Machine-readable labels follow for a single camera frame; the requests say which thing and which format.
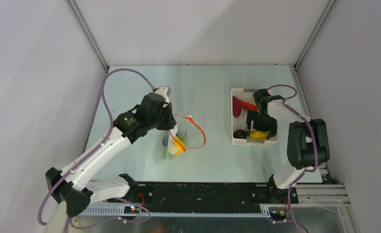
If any purple sweet potato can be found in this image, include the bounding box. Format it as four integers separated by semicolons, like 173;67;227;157
232;96;243;118

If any yellow lemon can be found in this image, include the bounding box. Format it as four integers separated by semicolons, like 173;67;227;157
249;130;267;140
168;136;186;156

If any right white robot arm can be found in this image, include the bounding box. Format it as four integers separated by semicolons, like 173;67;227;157
248;89;330;203

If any light green pepper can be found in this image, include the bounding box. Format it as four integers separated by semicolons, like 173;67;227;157
164;137;186;160

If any red chili pepper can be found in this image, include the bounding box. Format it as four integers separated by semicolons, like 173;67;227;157
240;100;258;112

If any white perforated plastic basket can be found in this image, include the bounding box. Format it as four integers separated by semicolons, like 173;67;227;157
231;88;279;147

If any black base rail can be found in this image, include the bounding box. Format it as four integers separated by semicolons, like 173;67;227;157
108;176;298;216

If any clear zip top bag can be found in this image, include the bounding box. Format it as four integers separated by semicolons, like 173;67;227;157
155;114;207;163

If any dark brown round fruit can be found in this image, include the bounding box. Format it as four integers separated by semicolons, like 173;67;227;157
232;129;248;139

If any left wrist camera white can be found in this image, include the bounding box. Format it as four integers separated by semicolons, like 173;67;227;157
154;85;171;103

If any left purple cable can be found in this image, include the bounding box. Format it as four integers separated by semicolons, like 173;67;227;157
37;68;157;226

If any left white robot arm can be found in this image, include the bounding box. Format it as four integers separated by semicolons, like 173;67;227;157
45;89;176;217

